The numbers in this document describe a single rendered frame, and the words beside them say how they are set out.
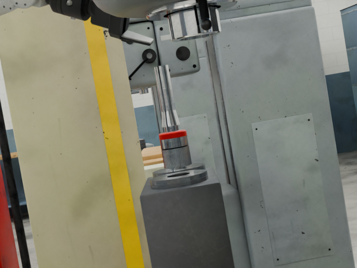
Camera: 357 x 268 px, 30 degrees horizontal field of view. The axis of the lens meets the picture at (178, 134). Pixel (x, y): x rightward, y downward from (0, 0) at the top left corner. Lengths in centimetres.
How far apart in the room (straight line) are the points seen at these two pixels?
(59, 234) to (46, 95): 48
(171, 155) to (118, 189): 125
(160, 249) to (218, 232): 9
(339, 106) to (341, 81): 37
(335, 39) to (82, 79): 832
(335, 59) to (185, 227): 950
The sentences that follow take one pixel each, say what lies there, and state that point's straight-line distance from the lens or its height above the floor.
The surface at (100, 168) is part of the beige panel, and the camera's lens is 234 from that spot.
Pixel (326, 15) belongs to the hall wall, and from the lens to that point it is 1044.
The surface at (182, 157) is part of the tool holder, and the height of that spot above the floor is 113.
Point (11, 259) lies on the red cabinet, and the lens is 551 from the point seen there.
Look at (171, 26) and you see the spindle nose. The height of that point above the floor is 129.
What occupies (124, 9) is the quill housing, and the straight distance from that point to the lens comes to 60.
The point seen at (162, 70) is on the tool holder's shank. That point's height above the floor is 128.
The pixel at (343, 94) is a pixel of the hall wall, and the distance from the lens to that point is 1043.
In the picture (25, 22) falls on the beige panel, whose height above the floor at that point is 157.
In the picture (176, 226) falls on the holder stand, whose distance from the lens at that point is 98.
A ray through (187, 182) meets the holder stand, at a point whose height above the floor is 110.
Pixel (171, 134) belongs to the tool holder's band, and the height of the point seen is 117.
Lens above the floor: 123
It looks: 3 degrees down
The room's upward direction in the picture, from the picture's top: 10 degrees counter-clockwise
